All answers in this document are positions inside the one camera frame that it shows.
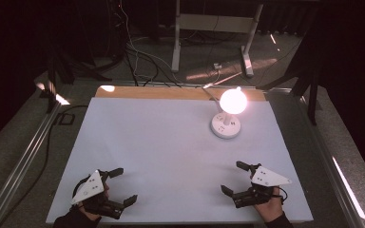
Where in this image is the black rectangular floor frame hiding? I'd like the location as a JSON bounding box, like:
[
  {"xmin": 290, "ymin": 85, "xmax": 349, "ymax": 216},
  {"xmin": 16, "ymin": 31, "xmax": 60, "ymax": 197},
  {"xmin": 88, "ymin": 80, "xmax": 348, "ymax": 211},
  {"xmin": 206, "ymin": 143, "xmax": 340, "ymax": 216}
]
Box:
[{"xmin": 53, "ymin": 112, "xmax": 76, "ymax": 126}]

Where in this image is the black floor cable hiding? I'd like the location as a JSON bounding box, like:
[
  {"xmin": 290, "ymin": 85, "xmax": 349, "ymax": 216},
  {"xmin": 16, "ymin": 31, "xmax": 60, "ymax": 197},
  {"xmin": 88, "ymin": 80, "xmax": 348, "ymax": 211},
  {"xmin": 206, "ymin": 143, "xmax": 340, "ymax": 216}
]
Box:
[{"xmin": 0, "ymin": 104, "xmax": 89, "ymax": 226}]

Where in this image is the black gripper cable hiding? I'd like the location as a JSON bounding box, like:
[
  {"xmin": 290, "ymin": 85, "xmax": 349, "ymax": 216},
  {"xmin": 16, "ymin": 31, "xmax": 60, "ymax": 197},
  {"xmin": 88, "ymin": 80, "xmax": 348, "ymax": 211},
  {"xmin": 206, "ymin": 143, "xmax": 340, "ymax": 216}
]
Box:
[
  {"xmin": 277, "ymin": 185, "xmax": 289, "ymax": 204},
  {"xmin": 71, "ymin": 175, "xmax": 91, "ymax": 200}
]

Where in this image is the aluminium rail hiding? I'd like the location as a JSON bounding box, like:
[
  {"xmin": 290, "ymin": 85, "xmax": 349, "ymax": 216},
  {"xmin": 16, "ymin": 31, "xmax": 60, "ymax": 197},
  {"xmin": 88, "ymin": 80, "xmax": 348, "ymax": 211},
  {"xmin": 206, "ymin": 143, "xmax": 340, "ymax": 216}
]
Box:
[
  {"xmin": 293, "ymin": 94, "xmax": 365, "ymax": 228},
  {"xmin": 0, "ymin": 100, "xmax": 63, "ymax": 228}
]

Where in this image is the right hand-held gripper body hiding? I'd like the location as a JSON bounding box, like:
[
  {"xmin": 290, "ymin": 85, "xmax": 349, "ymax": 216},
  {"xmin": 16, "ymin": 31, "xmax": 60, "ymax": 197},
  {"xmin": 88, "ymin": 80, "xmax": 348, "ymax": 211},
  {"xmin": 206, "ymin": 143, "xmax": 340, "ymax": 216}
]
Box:
[{"xmin": 232, "ymin": 162, "xmax": 294, "ymax": 209}]

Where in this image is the white floor cable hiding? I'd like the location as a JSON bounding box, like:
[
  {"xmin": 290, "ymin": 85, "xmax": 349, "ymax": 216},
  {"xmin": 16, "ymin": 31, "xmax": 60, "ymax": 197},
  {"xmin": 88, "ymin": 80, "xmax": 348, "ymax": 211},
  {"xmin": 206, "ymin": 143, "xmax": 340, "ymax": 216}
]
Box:
[{"xmin": 117, "ymin": 0, "xmax": 184, "ymax": 86}]

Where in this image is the white table mat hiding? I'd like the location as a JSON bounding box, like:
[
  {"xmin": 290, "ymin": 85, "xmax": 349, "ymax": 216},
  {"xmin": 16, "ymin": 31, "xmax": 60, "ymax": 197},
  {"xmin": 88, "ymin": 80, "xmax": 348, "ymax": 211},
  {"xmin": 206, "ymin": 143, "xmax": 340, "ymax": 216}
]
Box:
[{"xmin": 45, "ymin": 96, "xmax": 315, "ymax": 225}]

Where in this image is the white globe desk lamp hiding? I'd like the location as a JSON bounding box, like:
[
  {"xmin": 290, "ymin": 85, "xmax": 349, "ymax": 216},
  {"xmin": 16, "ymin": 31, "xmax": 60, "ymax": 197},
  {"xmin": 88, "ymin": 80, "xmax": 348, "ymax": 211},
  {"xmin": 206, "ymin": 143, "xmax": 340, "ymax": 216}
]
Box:
[{"xmin": 209, "ymin": 85, "xmax": 249, "ymax": 140}]

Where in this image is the person's right hand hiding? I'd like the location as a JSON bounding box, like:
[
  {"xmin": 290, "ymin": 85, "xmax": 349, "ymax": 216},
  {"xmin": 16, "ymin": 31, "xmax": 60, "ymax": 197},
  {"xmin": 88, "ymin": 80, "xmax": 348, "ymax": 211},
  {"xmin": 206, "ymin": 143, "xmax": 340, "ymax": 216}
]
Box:
[{"xmin": 252, "ymin": 185, "xmax": 285, "ymax": 223}]

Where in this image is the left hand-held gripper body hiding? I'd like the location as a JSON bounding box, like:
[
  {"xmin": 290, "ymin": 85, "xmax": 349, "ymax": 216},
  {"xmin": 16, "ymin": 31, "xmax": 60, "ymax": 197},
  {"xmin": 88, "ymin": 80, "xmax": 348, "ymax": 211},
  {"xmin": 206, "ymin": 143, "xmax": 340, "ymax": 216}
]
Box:
[{"xmin": 70, "ymin": 169, "xmax": 125, "ymax": 220}]

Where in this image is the white metal desk frame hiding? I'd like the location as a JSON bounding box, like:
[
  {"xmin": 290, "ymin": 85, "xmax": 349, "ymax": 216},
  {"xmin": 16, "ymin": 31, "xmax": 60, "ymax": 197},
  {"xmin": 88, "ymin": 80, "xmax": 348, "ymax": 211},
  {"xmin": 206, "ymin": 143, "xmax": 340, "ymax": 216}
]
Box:
[{"xmin": 170, "ymin": 0, "xmax": 266, "ymax": 78}]

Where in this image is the white lamp cable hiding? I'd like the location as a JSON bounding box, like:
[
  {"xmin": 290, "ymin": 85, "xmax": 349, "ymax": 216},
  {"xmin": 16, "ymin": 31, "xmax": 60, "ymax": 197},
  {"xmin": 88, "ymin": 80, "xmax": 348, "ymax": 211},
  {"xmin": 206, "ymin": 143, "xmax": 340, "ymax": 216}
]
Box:
[{"xmin": 201, "ymin": 67, "xmax": 223, "ymax": 112}]

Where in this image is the black metal stand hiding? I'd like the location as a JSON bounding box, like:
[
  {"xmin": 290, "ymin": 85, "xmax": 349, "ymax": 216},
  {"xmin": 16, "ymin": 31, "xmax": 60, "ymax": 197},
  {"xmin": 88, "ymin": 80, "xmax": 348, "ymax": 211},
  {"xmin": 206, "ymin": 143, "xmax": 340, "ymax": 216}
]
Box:
[
  {"xmin": 45, "ymin": 44, "xmax": 76, "ymax": 114},
  {"xmin": 256, "ymin": 8, "xmax": 323, "ymax": 126}
]

